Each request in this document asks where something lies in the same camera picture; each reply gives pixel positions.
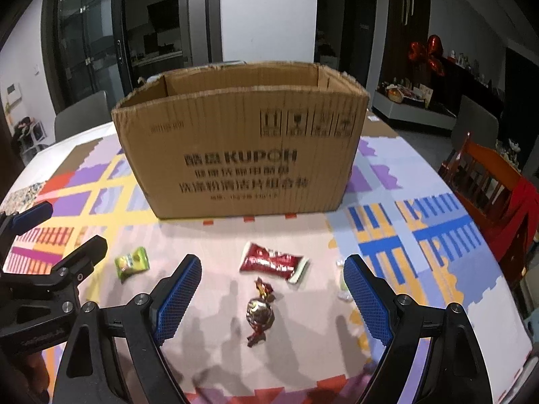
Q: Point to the brown cardboard box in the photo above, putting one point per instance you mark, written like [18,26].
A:
[240,168]

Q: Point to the white shoe rack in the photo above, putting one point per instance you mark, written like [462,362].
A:
[31,139]

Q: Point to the black range hood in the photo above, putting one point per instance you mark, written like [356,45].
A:
[163,10]

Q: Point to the dark interior door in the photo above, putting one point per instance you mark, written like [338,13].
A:
[362,29]

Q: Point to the gold foil candy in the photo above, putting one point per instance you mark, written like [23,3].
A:
[260,313]

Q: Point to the dark sliding glass door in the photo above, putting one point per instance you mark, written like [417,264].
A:
[84,42]

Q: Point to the person's left hand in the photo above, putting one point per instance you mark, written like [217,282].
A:
[23,372]

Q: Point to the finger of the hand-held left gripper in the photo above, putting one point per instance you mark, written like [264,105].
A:
[31,216]
[86,256]

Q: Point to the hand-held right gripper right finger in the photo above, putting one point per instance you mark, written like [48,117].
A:
[368,298]

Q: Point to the dark sideboard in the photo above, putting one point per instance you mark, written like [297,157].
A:
[471,88]

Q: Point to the small wicker basket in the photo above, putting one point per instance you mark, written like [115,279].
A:
[396,95]

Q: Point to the white low cabinet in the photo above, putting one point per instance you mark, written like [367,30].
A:
[404,111]

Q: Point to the red foil balloon bunch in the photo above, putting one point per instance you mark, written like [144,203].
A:
[433,46]

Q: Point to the green snack packet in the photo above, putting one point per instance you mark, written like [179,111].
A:
[132,262]

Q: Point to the red snack packet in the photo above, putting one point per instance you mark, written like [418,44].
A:
[269,261]

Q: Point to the artificial flower bunch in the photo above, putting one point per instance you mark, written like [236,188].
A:
[509,151]

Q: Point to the orange wooden chair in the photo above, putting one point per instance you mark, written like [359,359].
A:
[492,158]

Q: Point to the kitchen counter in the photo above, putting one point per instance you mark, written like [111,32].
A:
[158,65]

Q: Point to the pale green candy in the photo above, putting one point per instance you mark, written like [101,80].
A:
[343,294]

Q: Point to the red cloth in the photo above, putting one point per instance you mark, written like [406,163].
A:
[522,206]

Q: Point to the grey dining chair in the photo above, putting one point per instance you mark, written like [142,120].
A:
[473,122]
[82,115]

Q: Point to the white wall intercom panel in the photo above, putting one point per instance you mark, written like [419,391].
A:
[12,93]

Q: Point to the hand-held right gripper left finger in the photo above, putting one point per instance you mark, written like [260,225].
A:
[177,298]

